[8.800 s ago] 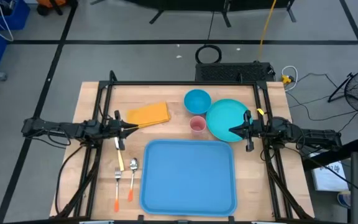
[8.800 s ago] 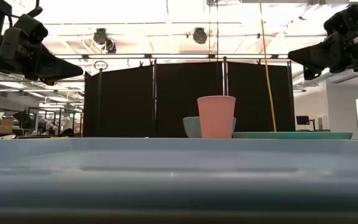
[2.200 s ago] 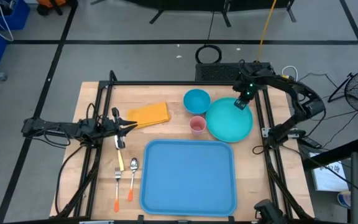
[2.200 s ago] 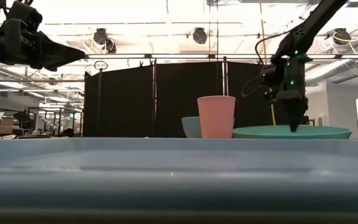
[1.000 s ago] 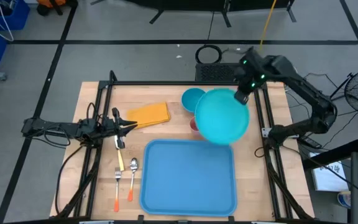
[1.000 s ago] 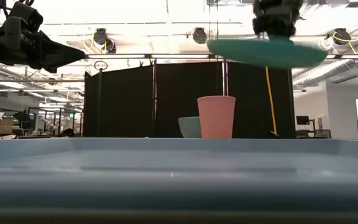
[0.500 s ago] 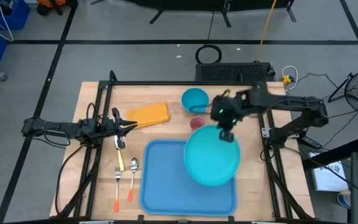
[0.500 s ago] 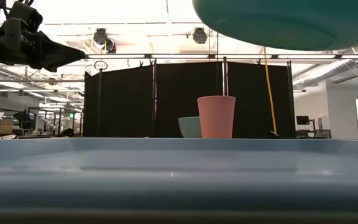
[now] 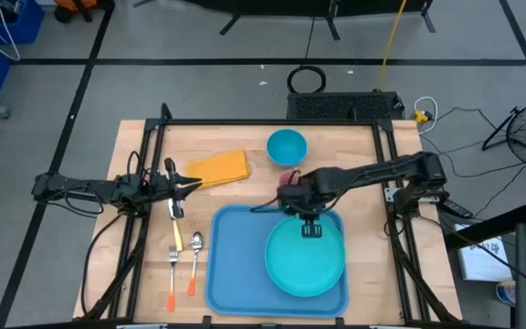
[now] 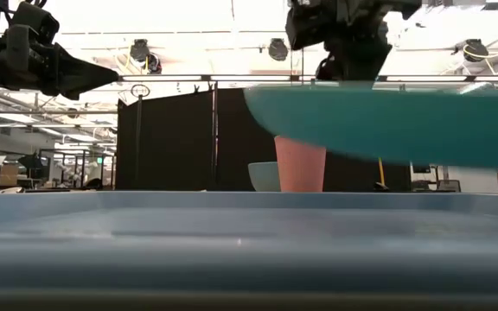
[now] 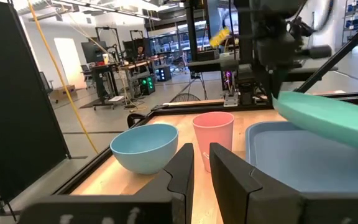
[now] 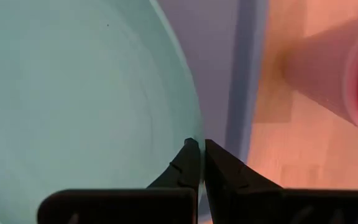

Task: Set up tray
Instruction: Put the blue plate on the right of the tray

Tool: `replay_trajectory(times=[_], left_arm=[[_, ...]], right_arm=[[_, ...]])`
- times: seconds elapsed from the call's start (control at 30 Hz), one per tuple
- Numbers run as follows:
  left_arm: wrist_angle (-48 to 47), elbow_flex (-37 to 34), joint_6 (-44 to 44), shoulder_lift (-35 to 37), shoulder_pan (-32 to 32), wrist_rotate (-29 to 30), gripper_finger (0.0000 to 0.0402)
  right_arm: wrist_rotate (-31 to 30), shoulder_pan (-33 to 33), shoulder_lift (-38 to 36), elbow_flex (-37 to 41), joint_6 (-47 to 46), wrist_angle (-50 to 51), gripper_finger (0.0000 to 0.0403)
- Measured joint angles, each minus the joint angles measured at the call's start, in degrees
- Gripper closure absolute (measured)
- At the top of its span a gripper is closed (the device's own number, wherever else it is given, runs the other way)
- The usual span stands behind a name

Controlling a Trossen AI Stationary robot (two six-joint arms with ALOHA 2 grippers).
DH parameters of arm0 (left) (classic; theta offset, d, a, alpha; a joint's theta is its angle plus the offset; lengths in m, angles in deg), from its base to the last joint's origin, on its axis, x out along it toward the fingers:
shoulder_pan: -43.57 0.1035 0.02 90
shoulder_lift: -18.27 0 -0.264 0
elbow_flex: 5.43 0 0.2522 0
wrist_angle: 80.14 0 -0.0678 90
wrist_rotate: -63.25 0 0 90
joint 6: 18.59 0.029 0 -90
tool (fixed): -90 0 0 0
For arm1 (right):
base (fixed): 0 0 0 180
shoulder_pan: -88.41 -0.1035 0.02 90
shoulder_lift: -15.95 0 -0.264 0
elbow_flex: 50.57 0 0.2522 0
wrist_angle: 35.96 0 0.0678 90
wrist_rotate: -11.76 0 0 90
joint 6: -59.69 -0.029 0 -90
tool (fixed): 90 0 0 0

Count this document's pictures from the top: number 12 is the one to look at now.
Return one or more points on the teal green plate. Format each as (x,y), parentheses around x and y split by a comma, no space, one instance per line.
(73,93)

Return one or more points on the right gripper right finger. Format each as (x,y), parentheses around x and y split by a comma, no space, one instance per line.
(291,208)

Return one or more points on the blue plastic tray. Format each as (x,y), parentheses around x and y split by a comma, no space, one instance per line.
(216,62)

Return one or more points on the pink cup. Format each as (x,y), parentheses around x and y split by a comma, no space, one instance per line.
(322,71)

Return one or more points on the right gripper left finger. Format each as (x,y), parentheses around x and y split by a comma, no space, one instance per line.
(120,207)

